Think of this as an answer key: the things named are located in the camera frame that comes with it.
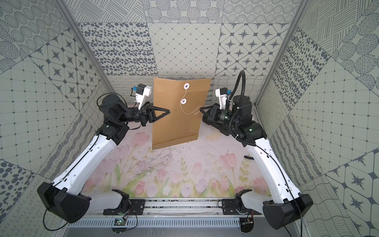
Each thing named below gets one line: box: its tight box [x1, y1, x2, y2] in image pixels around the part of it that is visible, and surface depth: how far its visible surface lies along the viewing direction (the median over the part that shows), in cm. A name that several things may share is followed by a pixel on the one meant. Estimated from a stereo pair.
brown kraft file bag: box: [151, 77, 212, 150], surface depth 56 cm
